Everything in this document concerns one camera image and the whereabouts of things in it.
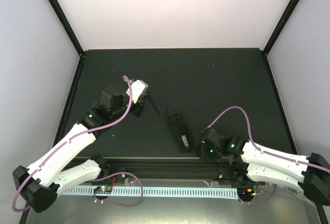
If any black sneaker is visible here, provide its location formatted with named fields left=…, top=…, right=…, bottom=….
left=166, top=106, right=194, bottom=154

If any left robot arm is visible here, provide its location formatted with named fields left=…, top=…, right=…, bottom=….
left=12, top=78, right=149, bottom=213

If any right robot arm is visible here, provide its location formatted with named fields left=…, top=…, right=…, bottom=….
left=200, top=128, right=329, bottom=206

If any right controller board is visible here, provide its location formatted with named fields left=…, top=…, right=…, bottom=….
left=237, top=185, right=265, bottom=197

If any controller board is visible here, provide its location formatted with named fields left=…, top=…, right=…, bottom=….
left=93, top=185, right=112, bottom=194
left=237, top=185, right=265, bottom=197

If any left controller board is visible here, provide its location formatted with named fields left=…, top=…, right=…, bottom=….
left=93, top=185, right=112, bottom=194

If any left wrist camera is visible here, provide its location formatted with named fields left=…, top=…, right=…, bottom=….
left=126, top=79, right=149, bottom=104

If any white slotted cable duct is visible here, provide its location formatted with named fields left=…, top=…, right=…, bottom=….
left=63, top=185, right=238, bottom=200

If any black aluminium rail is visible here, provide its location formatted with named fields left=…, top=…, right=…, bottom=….
left=77, top=157, right=266, bottom=186

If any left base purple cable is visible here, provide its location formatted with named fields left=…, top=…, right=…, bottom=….
left=92, top=171, right=144, bottom=206

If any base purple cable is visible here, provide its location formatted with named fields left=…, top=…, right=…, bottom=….
left=237, top=184, right=278, bottom=206
left=92, top=171, right=144, bottom=206

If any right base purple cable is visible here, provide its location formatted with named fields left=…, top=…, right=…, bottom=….
left=237, top=184, right=278, bottom=206

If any left frame post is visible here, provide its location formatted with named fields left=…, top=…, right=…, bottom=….
left=35, top=0, right=86, bottom=59

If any frame post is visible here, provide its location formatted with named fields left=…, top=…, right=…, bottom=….
left=35, top=0, right=86, bottom=59
left=261, top=0, right=314, bottom=56

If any right frame post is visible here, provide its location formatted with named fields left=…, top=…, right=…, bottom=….
left=261, top=0, right=314, bottom=56

